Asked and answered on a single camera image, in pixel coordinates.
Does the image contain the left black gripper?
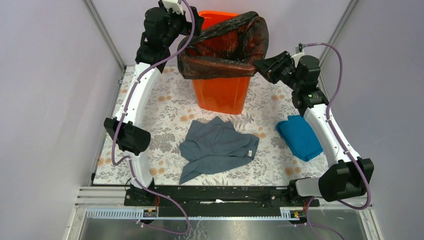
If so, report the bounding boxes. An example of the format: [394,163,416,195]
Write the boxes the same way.
[158,0,204,47]

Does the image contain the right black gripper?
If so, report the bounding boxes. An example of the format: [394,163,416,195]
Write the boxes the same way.
[251,51,301,91]

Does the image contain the black plastic trash bag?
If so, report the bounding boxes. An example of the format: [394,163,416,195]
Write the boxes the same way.
[177,11,269,80]

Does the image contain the orange plastic trash bin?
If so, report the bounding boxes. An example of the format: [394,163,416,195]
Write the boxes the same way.
[192,10,252,116]

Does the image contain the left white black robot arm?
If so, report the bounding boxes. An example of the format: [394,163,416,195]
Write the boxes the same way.
[103,4,204,206]

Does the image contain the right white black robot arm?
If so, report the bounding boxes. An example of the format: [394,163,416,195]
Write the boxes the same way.
[253,51,374,206]

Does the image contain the teal blue cloth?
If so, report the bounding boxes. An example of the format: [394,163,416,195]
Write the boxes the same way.
[275,115,323,162]

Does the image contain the grey-blue cloth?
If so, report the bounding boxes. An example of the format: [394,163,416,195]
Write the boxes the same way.
[179,116,260,185]

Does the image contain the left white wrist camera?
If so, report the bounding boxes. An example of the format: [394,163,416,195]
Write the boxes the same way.
[158,0,185,15]

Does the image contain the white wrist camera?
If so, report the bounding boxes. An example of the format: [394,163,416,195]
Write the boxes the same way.
[290,43,305,68]
[158,0,185,15]

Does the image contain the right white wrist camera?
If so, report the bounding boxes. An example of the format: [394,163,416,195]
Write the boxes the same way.
[290,43,305,68]

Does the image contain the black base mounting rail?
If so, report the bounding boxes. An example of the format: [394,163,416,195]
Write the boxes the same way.
[124,183,310,219]

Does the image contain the aluminium frame rails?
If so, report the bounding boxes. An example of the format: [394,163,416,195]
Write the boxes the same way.
[64,0,383,240]

